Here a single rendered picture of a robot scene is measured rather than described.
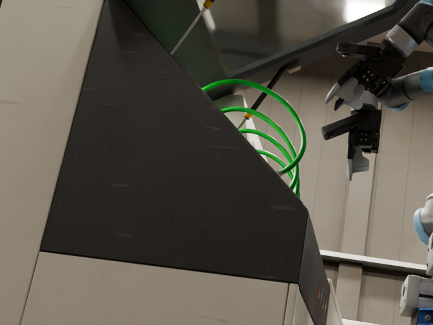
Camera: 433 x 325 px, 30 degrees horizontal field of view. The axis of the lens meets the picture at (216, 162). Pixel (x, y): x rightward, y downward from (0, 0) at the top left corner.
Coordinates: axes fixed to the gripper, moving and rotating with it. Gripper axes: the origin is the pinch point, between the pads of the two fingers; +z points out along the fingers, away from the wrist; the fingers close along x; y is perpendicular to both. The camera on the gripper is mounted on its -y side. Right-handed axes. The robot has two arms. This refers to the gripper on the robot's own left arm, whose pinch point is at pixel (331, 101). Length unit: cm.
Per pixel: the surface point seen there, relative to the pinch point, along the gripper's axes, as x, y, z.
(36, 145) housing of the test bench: -39, -29, 54
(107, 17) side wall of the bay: -30, -46, 23
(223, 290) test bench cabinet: -36, 27, 42
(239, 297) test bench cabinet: -35, 30, 40
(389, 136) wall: 908, -270, 7
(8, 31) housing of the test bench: -36, -61, 43
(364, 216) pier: 864, -201, 105
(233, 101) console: 43, -42, 24
